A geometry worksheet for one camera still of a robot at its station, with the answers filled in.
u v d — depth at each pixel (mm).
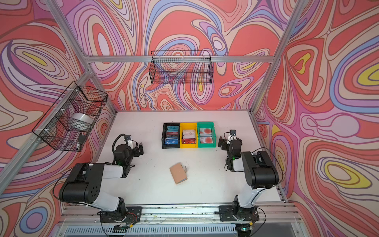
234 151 731
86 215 750
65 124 737
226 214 734
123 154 721
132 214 731
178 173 870
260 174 472
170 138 1017
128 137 817
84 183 454
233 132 821
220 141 904
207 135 1032
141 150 868
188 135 1036
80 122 704
